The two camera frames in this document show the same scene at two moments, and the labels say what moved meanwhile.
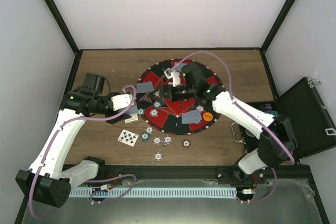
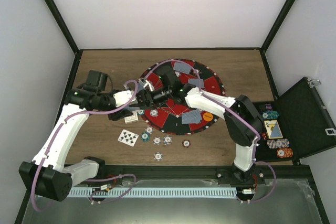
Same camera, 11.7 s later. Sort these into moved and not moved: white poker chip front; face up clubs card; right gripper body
Moved: right gripper body
Not moved: face up clubs card; white poker chip front
